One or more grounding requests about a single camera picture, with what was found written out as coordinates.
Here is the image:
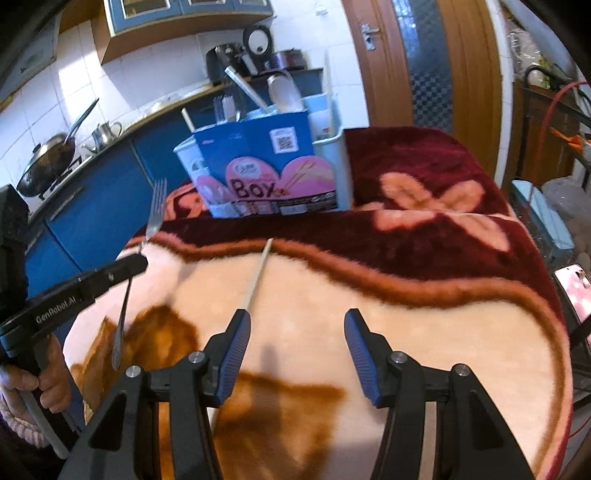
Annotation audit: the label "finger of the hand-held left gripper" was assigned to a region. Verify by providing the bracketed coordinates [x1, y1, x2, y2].
[90, 255, 149, 301]

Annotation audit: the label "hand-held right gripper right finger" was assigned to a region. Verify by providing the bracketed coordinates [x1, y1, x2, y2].
[344, 308, 534, 480]

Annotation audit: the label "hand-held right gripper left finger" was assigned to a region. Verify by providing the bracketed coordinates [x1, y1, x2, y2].
[55, 309, 251, 480]

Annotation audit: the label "silver fork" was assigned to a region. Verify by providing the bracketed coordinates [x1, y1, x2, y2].
[213, 95, 238, 124]
[111, 178, 168, 372]

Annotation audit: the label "light blue utensil holder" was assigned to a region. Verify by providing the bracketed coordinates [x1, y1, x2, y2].
[173, 90, 356, 217]

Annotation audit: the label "silver spoon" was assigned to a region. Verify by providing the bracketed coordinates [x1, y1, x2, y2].
[267, 69, 306, 114]

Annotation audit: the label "person's left forearm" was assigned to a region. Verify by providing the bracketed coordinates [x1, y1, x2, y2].
[0, 392, 86, 480]

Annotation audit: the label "person's left hand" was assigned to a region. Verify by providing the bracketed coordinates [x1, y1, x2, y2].
[0, 335, 72, 414]

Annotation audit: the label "dark red floral blanket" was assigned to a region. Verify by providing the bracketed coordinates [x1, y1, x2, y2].
[62, 127, 575, 480]

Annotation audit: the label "blue base cabinets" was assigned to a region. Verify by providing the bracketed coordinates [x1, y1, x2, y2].
[23, 69, 324, 296]

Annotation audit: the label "black wok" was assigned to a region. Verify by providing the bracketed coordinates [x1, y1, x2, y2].
[16, 97, 100, 198]

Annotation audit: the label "metal kettle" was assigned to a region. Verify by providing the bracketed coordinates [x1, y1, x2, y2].
[82, 121, 124, 151]

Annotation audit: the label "blue pink cardboard box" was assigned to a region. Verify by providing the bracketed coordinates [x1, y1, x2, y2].
[193, 110, 338, 217]

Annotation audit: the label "pink phone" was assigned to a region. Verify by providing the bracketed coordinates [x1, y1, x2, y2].
[553, 263, 591, 333]

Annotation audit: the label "light blue box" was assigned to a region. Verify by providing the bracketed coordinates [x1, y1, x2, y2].
[510, 180, 575, 250]

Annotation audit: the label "rice cooker with open lid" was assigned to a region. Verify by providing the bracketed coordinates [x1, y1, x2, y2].
[242, 24, 308, 77]

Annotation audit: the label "wooden door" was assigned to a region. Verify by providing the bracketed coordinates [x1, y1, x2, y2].
[342, 0, 504, 139]

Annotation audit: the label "wooden shelf unit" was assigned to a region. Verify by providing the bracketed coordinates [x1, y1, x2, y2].
[503, 14, 591, 185]

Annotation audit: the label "white plastic bag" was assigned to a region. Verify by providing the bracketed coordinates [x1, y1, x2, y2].
[505, 18, 543, 79]

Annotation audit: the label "blue wall cabinet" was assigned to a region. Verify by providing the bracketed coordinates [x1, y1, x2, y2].
[90, 0, 278, 65]

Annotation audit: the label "orange cable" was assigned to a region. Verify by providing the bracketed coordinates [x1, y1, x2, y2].
[540, 80, 591, 185]

